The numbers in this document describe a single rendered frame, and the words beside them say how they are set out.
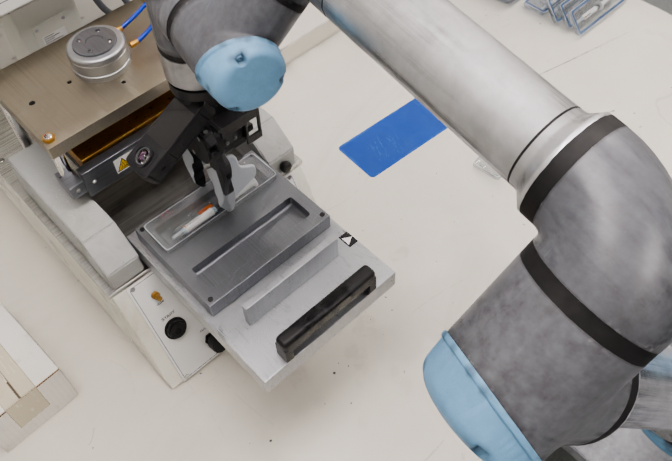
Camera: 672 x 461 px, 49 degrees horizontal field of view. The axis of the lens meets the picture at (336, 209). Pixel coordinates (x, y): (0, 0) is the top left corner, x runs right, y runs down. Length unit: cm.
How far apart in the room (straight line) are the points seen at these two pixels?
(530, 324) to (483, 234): 76
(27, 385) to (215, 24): 62
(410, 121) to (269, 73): 77
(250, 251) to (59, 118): 30
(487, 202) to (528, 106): 78
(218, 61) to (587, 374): 40
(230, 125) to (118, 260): 26
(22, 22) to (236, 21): 55
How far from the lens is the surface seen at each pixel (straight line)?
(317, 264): 94
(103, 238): 102
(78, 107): 102
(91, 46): 105
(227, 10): 69
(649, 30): 173
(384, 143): 139
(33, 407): 115
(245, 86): 68
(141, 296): 106
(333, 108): 146
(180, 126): 86
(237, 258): 97
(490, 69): 56
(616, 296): 51
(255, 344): 91
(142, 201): 113
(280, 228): 99
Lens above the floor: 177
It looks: 52 degrees down
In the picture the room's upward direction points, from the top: 3 degrees counter-clockwise
